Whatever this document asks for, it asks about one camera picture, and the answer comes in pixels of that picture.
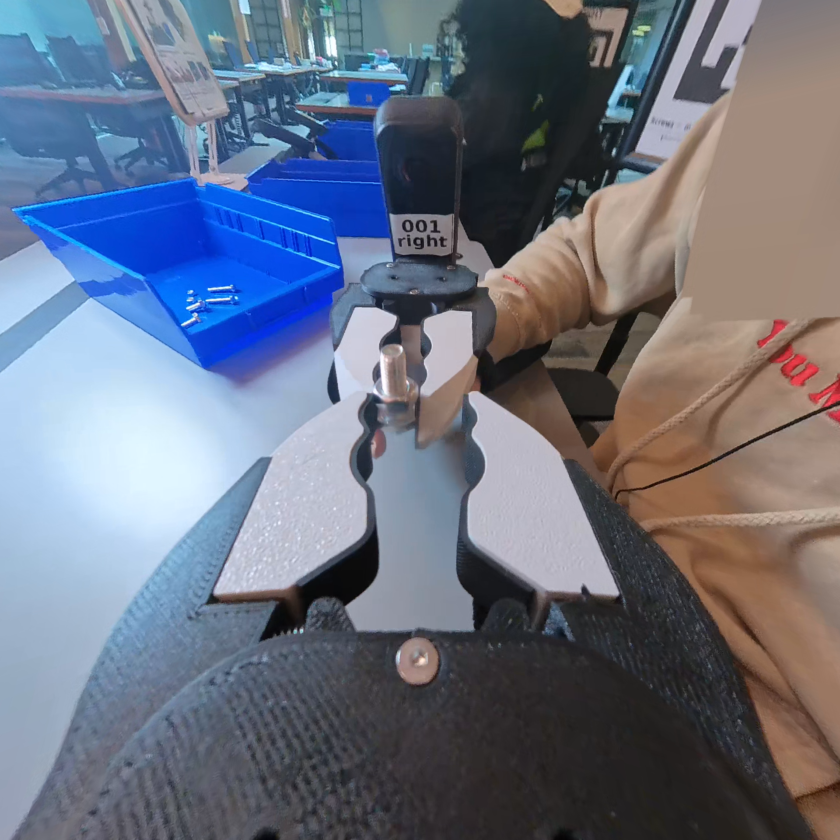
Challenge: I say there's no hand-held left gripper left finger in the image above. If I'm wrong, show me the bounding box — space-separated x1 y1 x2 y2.
213 392 382 634

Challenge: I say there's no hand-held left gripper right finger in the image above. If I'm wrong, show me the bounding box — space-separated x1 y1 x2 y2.
457 392 620 620

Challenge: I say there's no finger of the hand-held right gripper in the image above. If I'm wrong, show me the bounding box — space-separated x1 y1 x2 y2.
415 310 481 450
334 309 404 410

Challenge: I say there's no steel hex nut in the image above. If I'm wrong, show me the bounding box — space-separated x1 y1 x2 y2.
372 376 422 410

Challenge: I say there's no person's right forearm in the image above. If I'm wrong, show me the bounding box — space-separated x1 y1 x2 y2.
479 99 736 384

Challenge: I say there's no black office chair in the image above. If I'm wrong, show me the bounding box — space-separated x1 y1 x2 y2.
545 309 647 443

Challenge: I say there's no person's torso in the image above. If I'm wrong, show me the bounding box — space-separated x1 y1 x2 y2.
591 263 840 804

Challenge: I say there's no wooden poster stand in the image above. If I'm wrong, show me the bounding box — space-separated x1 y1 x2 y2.
112 0 232 179

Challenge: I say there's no black framed sign board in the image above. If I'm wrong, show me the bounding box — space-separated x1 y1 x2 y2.
617 0 765 172

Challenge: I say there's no thin black cable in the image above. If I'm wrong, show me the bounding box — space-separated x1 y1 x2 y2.
611 401 840 497

